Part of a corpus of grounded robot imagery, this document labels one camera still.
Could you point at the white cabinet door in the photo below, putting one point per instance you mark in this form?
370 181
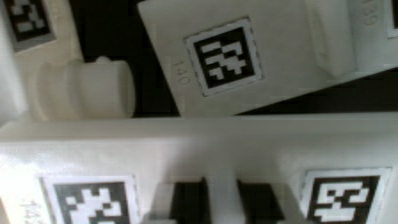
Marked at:
243 170
252 51

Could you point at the white cabinet body box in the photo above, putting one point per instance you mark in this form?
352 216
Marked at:
55 87

